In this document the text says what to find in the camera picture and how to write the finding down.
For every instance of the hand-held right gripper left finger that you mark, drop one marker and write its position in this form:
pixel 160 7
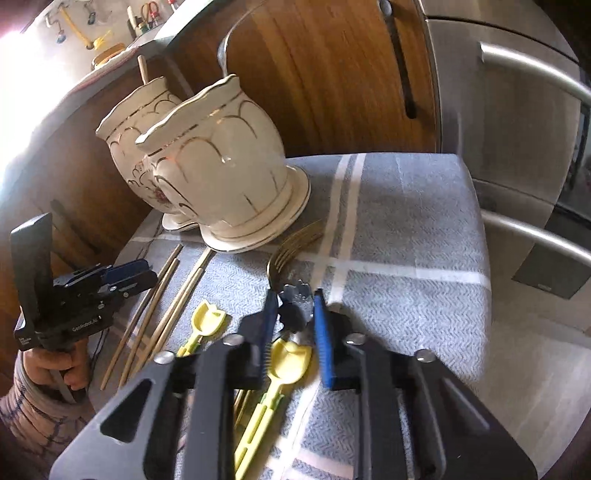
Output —
pixel 272 318

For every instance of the large silver fork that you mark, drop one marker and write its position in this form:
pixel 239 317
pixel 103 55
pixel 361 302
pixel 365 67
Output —
pixel 223 57

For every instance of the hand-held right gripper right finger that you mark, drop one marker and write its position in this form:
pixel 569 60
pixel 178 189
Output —
pixel 323 341

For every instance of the yellow plastic fork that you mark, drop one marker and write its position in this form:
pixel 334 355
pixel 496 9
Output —
pixel 210 321

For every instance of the grey speckled kitchen countertop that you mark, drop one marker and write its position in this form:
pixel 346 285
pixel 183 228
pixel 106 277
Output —
pixel 159 44

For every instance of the stainless steel oven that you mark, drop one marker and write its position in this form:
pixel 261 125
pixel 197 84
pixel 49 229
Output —
pixel 508 138

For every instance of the person's left hand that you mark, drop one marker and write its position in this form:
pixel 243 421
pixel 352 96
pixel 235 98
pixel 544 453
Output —
pixel 51 364

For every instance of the person's left forearm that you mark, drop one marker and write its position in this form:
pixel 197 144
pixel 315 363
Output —
pixel 32 424

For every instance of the yellow plastic spoon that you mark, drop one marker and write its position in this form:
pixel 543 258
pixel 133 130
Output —
pixel 288 360

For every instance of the wooden chopstick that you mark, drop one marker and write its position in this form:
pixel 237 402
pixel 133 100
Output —
pixel 190 285
pixel 166 272
pixel 156 307
pixel 182 304

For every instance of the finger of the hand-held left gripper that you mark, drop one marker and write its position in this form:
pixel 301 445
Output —
pixel 124 271
pixel 136 285

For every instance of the grey plaid cloth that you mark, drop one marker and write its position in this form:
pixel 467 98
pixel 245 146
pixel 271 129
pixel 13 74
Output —
pixel 392 230

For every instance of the gold metal fork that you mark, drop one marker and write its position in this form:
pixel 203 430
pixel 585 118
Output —
pixel 288 251

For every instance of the cream ceramic utensil holder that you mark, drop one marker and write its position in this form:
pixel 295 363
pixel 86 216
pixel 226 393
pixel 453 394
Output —
pixel 221 152

